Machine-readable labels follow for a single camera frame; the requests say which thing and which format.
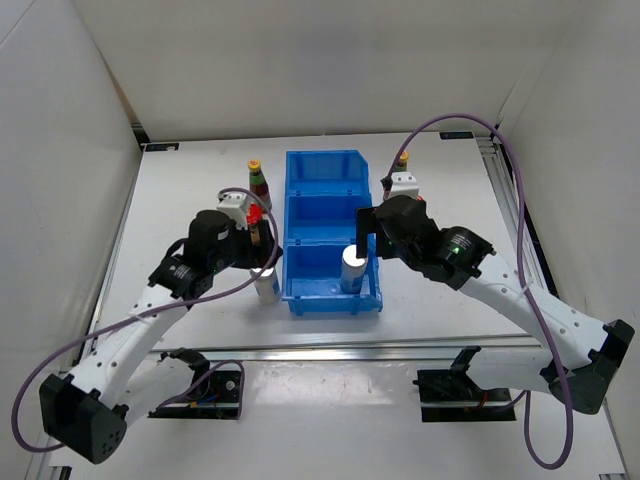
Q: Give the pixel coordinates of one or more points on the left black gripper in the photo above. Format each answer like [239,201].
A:
[250,253]

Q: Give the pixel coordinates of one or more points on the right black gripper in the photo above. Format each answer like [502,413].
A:
[367,223]

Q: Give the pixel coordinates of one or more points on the red-lid sauce jar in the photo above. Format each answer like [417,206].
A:
[258,237]

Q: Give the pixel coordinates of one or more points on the silver can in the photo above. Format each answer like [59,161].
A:
[353,270]
[267,285]

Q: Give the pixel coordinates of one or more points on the tall sauce bottle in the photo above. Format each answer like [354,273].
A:
[401,164]
[258,184]

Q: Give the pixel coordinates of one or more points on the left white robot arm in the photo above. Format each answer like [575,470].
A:
[90,408]

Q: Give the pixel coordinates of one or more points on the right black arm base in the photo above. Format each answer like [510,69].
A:
[450,396]

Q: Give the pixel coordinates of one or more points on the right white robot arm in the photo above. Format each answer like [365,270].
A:
[580,355]

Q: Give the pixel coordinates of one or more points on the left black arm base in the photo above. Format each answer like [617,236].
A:
[216,391]

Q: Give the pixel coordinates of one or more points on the blue three-compartment plastic bin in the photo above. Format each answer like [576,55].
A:
[323,190]

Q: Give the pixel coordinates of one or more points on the right black table label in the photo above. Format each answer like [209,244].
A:
[456,135]

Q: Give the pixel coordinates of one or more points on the black table label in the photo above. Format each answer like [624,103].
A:
[456,135]
[161,147]

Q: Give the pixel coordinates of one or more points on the left black table label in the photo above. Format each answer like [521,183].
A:
[161,147]

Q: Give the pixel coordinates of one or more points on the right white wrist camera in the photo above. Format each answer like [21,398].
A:
[400,183]

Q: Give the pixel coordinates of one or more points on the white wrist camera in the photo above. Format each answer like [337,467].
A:
[236,206]
[400,183]

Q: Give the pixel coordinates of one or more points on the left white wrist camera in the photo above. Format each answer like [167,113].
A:
[236,206]

